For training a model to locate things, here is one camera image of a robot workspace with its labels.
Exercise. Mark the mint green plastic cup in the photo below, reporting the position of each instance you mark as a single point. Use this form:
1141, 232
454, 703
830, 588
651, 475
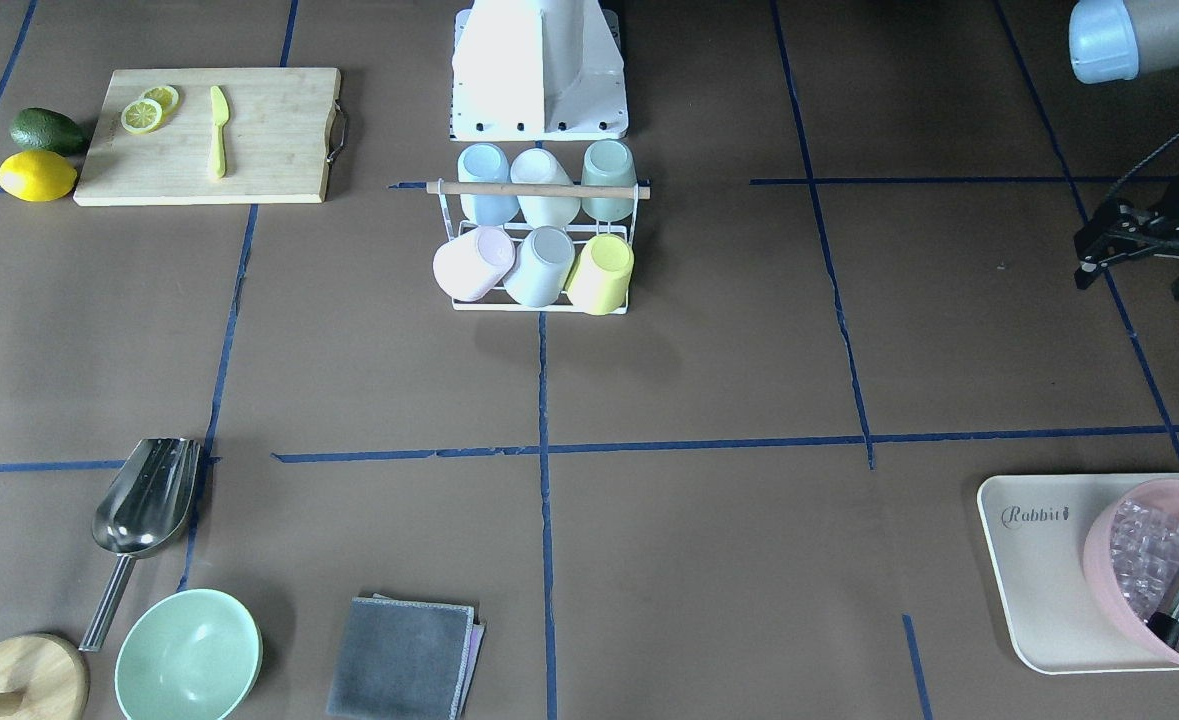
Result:
608, 163

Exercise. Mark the pink plastic cup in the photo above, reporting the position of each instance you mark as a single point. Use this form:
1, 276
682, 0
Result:
473, 263

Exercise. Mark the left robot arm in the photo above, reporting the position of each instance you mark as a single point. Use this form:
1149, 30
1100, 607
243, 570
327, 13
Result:
1109, 41

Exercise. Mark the yellow cup on rack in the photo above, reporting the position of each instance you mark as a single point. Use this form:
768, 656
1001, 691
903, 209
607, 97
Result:
598, 281

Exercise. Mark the grey-white cup front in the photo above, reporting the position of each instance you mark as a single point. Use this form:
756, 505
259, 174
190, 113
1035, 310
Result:
543, 262

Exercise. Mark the white cup on rack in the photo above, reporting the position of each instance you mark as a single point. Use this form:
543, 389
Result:
539, 166

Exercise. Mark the light blue cup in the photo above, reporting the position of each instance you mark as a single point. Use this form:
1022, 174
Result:
486, 163

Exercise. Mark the pink bowl with ice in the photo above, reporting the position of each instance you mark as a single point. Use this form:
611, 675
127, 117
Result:
1130, 560

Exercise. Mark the cream rabbit tray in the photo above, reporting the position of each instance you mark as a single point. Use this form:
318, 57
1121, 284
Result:
1060, 620

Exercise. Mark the grey folded cloth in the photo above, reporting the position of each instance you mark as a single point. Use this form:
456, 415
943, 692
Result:
402, 659

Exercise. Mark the bamboo cutting board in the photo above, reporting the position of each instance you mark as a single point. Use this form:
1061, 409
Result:
239, 136

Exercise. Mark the yellow plastic knife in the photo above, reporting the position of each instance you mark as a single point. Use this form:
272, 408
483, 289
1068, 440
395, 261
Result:
220, 115

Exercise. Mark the lemon slice back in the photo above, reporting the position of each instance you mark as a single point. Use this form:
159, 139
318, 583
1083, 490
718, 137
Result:
166, 96

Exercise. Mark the lemon slice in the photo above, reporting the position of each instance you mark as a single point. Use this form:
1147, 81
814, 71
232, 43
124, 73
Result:
166, 96
142, 116

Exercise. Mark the lemon slice front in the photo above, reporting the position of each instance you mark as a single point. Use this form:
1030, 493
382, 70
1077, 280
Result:
142, 116

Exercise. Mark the steel ice scoop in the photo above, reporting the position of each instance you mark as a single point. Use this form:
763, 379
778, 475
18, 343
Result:
145, 506

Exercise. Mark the mint green bowl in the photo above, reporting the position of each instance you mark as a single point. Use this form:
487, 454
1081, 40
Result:
194, 655

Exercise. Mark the green avocado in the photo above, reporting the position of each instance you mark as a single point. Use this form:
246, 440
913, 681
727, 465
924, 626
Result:
44, 129

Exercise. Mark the whole yellow lemon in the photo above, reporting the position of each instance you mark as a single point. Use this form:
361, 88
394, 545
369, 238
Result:
37, 176

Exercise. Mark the wooden mug tree stand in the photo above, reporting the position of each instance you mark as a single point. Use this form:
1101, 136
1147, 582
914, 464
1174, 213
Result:
42, 676

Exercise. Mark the white wire cup rack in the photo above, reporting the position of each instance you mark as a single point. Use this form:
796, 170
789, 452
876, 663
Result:
497, 299

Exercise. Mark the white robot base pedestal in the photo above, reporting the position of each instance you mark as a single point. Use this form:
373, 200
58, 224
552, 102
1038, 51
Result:
537, 71

